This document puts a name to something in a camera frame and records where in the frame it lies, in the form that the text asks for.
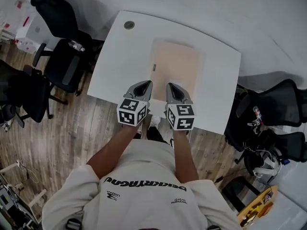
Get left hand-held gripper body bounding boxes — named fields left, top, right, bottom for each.
left=117, top=93, right=151, bottom=127

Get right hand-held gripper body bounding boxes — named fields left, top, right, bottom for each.
left=164, top=99, right=196, bottom=131

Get beige cloth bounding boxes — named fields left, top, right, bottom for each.
left=145, top=38, right=201, bottom=102

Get person's right forearm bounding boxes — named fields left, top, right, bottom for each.
left=171, top=128, right=200, bottom=181

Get person's left forearm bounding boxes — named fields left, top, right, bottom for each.
left=86, top=124, right=139, bottom=180

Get person's left shoe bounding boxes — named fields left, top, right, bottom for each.
left=137, top=122, right=150, bottom=140

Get person's black trousers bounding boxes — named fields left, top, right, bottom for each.
left=146, top=125, right=169, bottom=144

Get clear plastic water bottle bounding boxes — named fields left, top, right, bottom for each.
left=68, top=40, right=85, bottom=52

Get small black and white tool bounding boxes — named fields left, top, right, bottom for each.
left=247, top=118, right=261, bottom=134

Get red label bottle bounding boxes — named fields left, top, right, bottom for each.
left=252, top=106, right=264, bottom=126

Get person's cream printed sweatshirt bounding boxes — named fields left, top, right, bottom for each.
left=41, top=138, right=243, bottom=230

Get light grey desk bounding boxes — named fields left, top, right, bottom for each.
left=236, top=70, right=307, bottom=93

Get black mesh office chair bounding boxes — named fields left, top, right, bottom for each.
left=243, top=127, right=307, bottom=177
left=236, top=78, right=305, bottom=129

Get black metal stool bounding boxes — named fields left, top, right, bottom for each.
left=221, top=176, right=261, bottom=213

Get white headset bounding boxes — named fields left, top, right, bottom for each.
left=252, top=149, right=282, bottom=180

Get round wooden board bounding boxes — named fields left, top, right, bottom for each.
left=236, top=185, right=279, bottom=228

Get white cabinet with red labels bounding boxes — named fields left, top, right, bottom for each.
left=0, top=0, right=47, bottom=55

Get white wooden rack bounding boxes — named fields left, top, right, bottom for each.
left=0, top=159, right=48, bottom=223

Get grey electronics box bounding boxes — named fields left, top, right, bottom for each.
left=0, top=187, right=15, bottom=213

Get dark floor cable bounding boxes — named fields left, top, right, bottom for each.
left=214, top=167, right=248, bottom=184

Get white coiled floor cable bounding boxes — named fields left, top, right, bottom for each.
left=13, top=154, right=39, bottom=184

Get black harness strap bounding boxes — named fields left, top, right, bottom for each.
left=65, top=218, right=83, bottom=230

